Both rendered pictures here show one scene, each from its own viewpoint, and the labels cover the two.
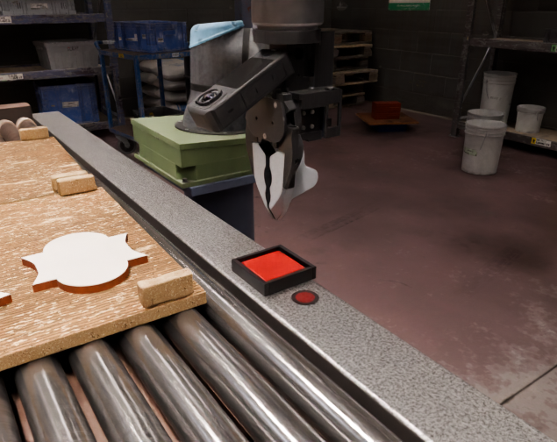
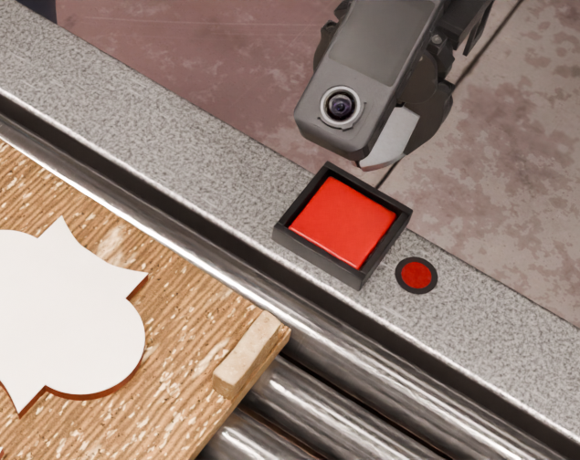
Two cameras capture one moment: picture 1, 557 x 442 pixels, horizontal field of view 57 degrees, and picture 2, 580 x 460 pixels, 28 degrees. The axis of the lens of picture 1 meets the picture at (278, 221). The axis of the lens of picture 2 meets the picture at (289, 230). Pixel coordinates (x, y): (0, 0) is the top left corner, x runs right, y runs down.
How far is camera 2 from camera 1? 51 cm
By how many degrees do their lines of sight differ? 40
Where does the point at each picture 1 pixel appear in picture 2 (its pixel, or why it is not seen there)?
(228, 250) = (230, 182)
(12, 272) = not seen: outside the picture
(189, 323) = (291, 392)
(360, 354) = (541, 376)
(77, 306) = (121, 428)
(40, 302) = (51, 437)
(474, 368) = not seen: hidden behind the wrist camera
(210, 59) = not seen: outside the picture
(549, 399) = (532, 51)
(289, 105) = (446, 61)
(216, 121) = (363, 152)
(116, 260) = (107, 303)
